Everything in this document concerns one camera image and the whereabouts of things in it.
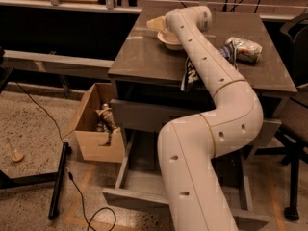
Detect grey drawer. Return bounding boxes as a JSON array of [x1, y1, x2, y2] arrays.
[[103, 130, 270, 231], [111, 99, 281, 147]]

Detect green white snack bag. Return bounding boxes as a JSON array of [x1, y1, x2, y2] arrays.
[[226, 37, 263, 63]]

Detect cardboard box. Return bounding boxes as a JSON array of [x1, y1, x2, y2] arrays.
[[64, 83, 125, 163]]

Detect blue chip bag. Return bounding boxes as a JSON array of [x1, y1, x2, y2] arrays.
[[181, 41, 238, 92]]

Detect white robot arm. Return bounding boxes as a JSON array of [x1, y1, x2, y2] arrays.
[[151, 6, 264, 231]]

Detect grey metal bench rail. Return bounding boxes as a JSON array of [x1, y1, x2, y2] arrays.
[[4, 50, 114, 80]]

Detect small wooden floor stand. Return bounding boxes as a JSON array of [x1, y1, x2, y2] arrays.
[[7, 140, 24, 163]]

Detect grey bottom drawer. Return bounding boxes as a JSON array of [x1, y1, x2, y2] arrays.
[[103, 130, 270, 231]]

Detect black office chair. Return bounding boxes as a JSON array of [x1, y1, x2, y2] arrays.
[[256, 13, 308, 221]]

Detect black table leg base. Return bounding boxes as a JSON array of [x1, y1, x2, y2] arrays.
[[0, 142, 72, 220]]

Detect black floor cable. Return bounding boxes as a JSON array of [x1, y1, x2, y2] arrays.
[[13, 80, 117, 231]]

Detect crumpled items in box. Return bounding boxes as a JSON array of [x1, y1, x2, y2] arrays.
[[95, 103, 120, 146]]

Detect grey middle drawer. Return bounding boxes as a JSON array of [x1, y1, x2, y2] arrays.
[[111, 99, 281, 147]]

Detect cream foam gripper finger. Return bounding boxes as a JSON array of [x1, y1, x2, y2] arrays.
[[146, 16, 166, 31]]

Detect white bowl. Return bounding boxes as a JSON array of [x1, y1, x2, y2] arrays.
[[157, 30, 183, 50]]

